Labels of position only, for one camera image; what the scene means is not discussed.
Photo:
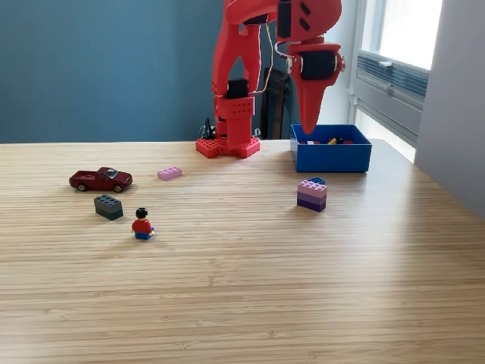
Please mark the pink purple brick stack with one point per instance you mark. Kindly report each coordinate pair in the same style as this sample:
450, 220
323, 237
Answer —
311, 195

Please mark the grey brick stack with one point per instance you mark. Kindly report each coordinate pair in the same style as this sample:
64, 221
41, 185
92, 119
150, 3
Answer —
110, 208

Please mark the toy figure red shirt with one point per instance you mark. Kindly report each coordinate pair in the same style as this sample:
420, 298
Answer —
142, 226

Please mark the dark red toy pickup car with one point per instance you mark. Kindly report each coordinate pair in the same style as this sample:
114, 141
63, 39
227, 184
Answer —
100, 181

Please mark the grey window vent unit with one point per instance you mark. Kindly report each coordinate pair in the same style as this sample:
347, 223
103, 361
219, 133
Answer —
401, 76

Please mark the white window frame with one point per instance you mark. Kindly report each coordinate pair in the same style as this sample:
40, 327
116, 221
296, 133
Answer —
373, 22

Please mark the blue brick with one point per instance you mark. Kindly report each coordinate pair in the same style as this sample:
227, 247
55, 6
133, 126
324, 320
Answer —
317, 180

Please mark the yellow toy digger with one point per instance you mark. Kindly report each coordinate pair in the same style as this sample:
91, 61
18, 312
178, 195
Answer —
332, 141

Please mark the blue plastic bin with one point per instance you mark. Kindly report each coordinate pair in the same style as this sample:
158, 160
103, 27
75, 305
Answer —
333, 157

